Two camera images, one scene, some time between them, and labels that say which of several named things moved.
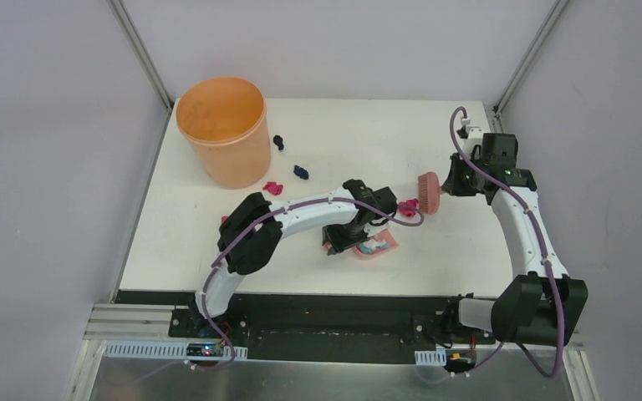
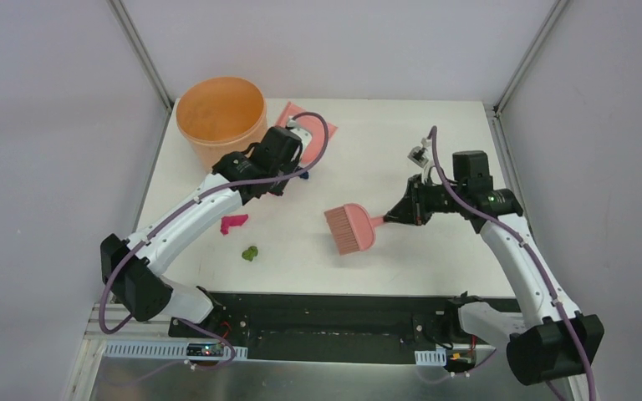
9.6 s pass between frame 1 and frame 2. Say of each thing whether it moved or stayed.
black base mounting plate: stayed
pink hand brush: moved
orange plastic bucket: stayed
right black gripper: moved
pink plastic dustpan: moved
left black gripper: moved
